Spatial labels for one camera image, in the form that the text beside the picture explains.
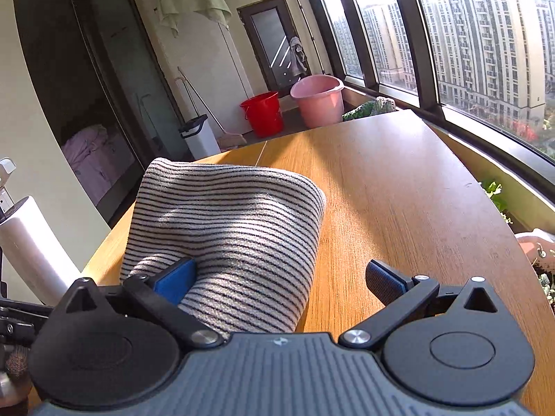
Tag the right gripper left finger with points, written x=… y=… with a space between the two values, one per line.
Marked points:
x=158 y=297

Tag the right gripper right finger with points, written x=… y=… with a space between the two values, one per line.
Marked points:
x=404 y=299

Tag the beige striped knit sweater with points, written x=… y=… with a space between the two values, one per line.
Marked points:
x=252 y=231

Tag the white cylindrical air purifier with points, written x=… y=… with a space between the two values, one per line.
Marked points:
x=34 y=251

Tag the potted green plant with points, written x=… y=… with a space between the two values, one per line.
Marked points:
x=493 y=190

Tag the pink bedding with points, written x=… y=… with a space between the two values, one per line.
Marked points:
x=99 y=157

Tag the white trash bin black lid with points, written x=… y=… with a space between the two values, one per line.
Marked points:
x=199 y=137

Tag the broom with dustpan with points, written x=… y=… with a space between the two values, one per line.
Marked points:
x=228 y=140

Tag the green plush toy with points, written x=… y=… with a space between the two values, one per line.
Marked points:
x=377 y=106

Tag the red plastic bucket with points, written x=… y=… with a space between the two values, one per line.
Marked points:
x=264 y=115

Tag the pink plastic basin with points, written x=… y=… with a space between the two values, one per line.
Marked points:
x=319 y=99

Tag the grey hanging rag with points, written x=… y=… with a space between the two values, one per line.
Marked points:
x=298 y=58

